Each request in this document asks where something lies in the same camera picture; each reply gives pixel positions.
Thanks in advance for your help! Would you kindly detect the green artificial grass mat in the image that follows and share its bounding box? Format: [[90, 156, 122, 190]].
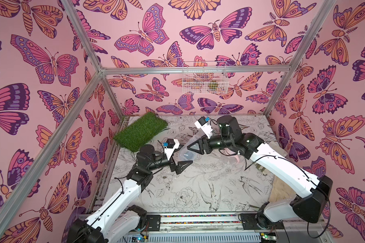
[[114, 112, 168, 152]]

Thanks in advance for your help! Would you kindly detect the beige work glove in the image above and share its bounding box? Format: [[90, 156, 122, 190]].
[[259, 167, 268, 176]]

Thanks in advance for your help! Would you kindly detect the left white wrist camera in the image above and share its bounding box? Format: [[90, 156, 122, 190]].
[[163, 139, 180, 161]]

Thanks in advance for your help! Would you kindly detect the dark teal nipple collar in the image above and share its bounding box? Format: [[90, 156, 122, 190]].
[[184, 152, 194, 160]]

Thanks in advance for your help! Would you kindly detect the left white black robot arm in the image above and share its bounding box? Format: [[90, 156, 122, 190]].
[[67, 144, 192, 243]]

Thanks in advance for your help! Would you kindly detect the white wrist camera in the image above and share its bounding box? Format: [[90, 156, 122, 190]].
[[163, 139, 180, 161], [195, 116, 213, 139]]

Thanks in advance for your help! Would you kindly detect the white wire basket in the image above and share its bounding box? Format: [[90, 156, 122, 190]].
[[181, 66, 229, 95]]

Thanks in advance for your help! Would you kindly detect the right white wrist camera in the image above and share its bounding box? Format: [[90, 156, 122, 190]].
[[195, 116, 213, 139]]

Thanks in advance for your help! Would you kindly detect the pink bottle handle ring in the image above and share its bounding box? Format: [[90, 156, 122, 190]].
[[224, 148, 241, 163]]

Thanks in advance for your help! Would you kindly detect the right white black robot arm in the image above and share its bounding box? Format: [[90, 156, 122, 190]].
[[187, 115, 333, 228]]

